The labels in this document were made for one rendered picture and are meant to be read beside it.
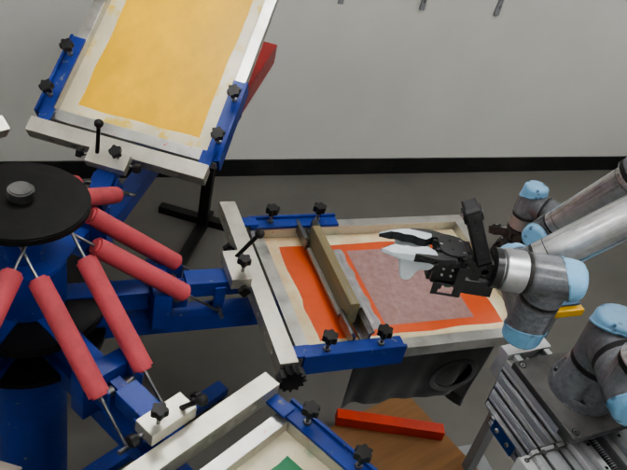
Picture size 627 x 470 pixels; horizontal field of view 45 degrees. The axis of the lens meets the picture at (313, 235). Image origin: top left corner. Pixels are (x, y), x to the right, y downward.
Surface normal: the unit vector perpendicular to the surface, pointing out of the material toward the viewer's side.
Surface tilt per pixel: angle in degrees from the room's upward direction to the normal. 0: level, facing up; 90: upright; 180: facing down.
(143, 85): 32
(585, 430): 0
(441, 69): 90
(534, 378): 0
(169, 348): 0
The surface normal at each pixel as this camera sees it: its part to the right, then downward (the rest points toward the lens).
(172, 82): 0.06, -0.36
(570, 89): 0.31, 0.62
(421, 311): 0.19, -0.78
